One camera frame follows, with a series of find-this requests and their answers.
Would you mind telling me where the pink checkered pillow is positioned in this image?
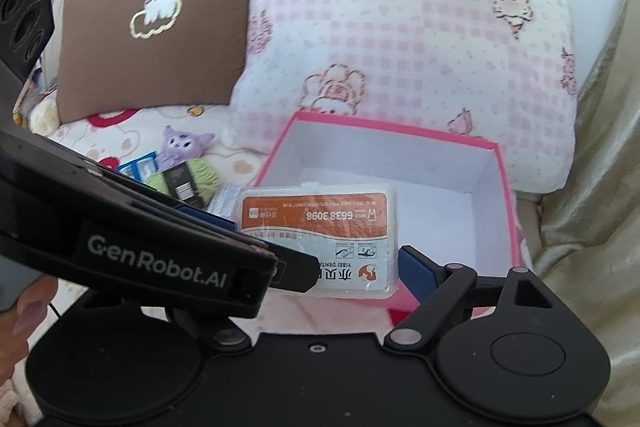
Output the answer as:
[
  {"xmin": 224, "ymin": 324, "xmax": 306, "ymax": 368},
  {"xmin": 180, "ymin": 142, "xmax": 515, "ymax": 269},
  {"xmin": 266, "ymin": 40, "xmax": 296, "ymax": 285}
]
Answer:
[{"xmin": 230, "ymin": 0, "xmax": 578, "ymax": 194}]

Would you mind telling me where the pink cardboard box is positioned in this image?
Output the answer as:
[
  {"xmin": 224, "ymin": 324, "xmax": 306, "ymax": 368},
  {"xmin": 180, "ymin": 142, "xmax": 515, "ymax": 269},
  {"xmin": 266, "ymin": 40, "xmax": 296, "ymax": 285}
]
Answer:
[{"xmin": 254, "ymin": 113, "xmax": 520, "ymax": 321}]

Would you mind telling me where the beige satin bed sheet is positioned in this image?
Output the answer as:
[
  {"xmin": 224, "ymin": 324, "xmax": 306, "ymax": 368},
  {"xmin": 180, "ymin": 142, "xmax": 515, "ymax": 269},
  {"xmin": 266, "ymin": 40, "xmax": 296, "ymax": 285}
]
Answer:
[{"xmin": 529, "ymin": 0, "xmax": 639, "ymax": 426}]

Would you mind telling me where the brown cushion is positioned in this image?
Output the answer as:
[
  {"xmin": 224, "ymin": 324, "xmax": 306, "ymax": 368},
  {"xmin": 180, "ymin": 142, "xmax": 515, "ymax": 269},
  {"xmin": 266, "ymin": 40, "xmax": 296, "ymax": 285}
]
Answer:
[{"xmin": 56, "ymin": 0, "xmax": 248, "ymax": 122}]

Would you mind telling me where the purple plush toy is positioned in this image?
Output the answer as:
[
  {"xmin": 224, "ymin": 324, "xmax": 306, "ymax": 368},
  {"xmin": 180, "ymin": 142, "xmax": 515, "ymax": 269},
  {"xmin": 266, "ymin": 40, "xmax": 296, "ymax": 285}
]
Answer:
[{"xmin": 156, "ymin": 124, "xmax": 215, "ymax": 171}]

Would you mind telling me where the person left hand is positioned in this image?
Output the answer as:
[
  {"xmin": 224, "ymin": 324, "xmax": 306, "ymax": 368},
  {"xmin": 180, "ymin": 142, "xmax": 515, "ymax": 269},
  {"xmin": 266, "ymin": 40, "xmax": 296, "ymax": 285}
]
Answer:
[{"xmin": 0, "ymin": 275, "xmax": 58, "ymax": 383}]

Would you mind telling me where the white toothpaste box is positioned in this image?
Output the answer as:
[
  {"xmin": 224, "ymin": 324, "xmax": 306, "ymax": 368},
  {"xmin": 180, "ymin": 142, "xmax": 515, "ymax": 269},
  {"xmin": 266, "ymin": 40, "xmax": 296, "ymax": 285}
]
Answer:
[{"xmin": 207, "ymin": 183, "xmax": 243, "ymax": 221}]

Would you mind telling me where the clear dental floss box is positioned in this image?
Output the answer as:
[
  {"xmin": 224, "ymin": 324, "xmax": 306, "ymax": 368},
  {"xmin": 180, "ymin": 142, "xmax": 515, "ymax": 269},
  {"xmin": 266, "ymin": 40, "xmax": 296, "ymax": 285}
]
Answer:
[{"xmin": 235, "ymin": 183, "xmax": 399, "ymax": 300}]

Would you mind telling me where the blue wet wipes pack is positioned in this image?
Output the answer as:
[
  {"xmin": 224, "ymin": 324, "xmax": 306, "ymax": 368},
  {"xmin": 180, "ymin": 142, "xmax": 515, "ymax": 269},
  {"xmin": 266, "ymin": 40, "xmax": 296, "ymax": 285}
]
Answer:
[{"xmin": 117, "ymin": 152, "xmax": 158, "ymax": 183}]

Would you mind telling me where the green yarn ball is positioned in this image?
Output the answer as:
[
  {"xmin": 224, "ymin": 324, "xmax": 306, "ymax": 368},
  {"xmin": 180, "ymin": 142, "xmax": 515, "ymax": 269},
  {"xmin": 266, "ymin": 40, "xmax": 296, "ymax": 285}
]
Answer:
[{"xmin": 144, "ymin": 158, "xmax": 220, "ymax": 209}]

